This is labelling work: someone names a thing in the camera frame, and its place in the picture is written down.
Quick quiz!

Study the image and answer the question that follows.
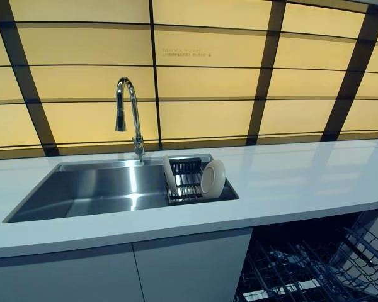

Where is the cream round plate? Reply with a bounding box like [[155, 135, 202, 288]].
[[200, 159, 227, 199], [163, 154, 179, 196]]

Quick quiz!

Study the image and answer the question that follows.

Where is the black roll-up drying rack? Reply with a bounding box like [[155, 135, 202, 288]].
[[163, 156, 228, 204]]

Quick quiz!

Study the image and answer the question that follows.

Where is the chrome gooseneck kitchen faucet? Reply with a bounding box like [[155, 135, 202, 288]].
[[114, 76, 145, 163]]

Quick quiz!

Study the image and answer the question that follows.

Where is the stainless steel sink basin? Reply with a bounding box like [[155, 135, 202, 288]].
[[2, 153, 240, 224]]

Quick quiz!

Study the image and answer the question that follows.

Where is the white cabinet door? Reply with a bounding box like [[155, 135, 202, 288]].
[[132, 228, 253, 302], [0, 243, 146, 302]]

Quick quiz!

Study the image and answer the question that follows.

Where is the dark wire dishwasher rack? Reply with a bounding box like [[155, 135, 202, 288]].
[[234, 213, 378, 302]]

